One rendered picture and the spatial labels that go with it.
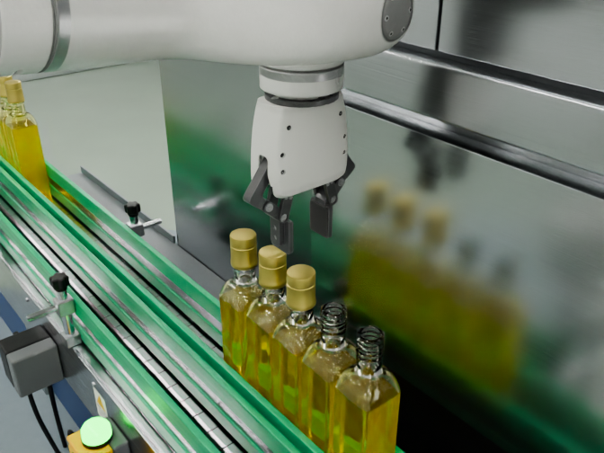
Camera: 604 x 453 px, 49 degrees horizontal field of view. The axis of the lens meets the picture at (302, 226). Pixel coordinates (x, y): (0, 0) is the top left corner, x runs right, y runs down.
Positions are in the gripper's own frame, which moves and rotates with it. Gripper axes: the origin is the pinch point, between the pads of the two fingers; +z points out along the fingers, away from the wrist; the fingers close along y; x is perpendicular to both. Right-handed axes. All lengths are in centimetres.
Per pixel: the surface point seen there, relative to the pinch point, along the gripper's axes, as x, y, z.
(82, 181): -102, -12, 34
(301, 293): 1.3, 1.1, 7.8
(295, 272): -0.3, 0.8, 5.9
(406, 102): 2.8, -12.6, -12.3
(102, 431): -22.8, 18.8, 37.1
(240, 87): -33.2, -14.8, -5.3
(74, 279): -60, 7, 34
